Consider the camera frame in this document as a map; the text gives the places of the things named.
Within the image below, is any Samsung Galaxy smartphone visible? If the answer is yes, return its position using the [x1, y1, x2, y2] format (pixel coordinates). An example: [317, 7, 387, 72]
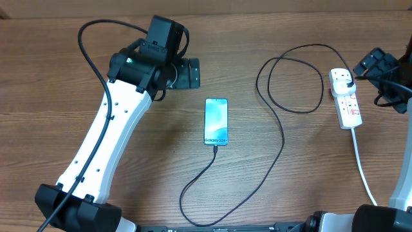
[203, 98, 229, 146]

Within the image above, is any white charger adapter plug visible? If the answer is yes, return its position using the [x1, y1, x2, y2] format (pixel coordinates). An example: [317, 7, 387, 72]
[331, 79, 356, 97]

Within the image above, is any black USB charging cable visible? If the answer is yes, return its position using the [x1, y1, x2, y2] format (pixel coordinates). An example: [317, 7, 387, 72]
[178, 44, 355, 227]

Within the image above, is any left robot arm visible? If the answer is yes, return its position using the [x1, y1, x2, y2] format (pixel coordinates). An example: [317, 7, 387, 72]
[35, 15, 200, 232]

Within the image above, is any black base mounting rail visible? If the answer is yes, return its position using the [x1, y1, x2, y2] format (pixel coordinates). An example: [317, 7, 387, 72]
[136, 222, 305, 232]

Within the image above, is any white power strip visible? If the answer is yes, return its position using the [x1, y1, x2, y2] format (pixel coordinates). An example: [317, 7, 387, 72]
[328, 68, 362, 130]

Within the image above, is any white power strip cord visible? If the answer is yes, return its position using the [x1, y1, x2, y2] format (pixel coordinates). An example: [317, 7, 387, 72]
[350, 127, 379, 207]

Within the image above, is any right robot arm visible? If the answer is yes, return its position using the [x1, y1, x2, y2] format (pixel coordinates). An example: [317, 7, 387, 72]
[291, 44, 411, 231]

